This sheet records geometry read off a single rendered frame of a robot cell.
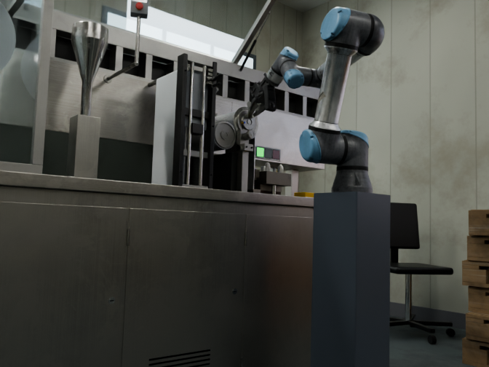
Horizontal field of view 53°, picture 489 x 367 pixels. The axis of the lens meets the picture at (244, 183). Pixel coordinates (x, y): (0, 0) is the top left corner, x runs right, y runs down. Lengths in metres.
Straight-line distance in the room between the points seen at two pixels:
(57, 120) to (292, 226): 1.09
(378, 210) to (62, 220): 1.06
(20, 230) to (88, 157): 0.52
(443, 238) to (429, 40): 1.77
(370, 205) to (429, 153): 2.84
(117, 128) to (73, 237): 0.85
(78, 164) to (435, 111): 3.39
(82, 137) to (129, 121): 0.44
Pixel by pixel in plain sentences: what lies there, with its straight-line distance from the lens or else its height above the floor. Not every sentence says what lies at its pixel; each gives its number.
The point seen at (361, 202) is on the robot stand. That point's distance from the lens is 1.73.
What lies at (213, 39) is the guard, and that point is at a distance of 2.64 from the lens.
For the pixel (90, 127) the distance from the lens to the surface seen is 1.97.
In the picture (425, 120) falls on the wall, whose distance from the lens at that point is 4.65.
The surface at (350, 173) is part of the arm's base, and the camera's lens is 1.80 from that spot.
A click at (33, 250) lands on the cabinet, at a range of 1.54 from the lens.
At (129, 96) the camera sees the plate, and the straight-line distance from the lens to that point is 2.35.
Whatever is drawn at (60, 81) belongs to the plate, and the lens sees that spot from 2.25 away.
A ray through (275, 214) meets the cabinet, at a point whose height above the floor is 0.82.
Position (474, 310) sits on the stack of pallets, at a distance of 3.29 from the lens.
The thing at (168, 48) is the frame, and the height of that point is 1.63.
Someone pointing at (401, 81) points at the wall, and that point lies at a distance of 4.87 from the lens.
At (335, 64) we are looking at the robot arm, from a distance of 1.74.
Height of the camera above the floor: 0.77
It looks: 5 degrees up
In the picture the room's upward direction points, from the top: 2 degrees clockwise
